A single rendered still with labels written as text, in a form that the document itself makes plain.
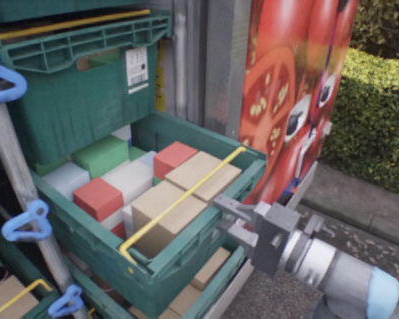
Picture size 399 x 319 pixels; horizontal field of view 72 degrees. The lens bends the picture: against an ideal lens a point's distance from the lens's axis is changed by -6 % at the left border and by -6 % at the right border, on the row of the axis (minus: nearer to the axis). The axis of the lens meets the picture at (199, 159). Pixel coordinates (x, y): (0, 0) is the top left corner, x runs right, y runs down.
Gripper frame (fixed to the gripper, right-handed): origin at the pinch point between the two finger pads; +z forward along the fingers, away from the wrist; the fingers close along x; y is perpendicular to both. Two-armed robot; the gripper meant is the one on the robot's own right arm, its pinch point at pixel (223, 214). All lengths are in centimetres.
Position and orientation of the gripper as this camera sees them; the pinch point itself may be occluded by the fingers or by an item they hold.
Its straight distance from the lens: 57.1
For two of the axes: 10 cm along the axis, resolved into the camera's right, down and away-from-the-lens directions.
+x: -0.5, 8.1, 5.8
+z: -8.1, -3.8, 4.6
